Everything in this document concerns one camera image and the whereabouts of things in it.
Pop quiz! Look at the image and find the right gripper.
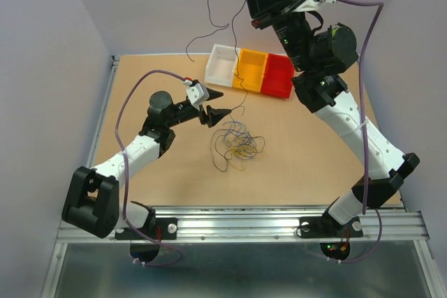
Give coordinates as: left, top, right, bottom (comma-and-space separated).
242, 0, 316, 73

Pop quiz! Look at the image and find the dark purple wire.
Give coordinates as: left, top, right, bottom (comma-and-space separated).
184, 0, 249, 117

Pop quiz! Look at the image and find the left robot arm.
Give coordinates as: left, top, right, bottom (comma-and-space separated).
61, 82, 231, 238

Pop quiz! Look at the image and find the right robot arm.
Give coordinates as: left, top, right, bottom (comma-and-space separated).
246, 0, 420, 238

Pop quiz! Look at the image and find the white plastic bin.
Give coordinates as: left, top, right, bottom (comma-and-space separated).
205, 44, 240, 87

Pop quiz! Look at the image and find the yellow plastic bin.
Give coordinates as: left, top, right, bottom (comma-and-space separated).
232, 49, 268, 93

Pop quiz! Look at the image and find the red plastic bin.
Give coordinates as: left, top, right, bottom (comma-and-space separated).
261, 54, 295, 98

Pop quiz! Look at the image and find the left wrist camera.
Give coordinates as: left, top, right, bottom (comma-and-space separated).
183, 77, 210, 110

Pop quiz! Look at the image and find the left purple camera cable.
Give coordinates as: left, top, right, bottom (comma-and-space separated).
115, 69, 189, 268

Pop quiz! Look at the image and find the purple camera cable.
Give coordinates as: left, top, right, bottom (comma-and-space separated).
115, 69, 189, 268
326, 0, 385, 265

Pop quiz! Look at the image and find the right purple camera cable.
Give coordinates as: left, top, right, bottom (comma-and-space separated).
326, 0, 385, 265

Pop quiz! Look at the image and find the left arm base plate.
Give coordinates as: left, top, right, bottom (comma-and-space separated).
114, 217, 178, 241

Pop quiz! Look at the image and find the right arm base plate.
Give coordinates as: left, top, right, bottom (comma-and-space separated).
295, 216, 363, 239

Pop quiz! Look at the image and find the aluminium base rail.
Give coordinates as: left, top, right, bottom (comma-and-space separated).
57, 205, 430, 243

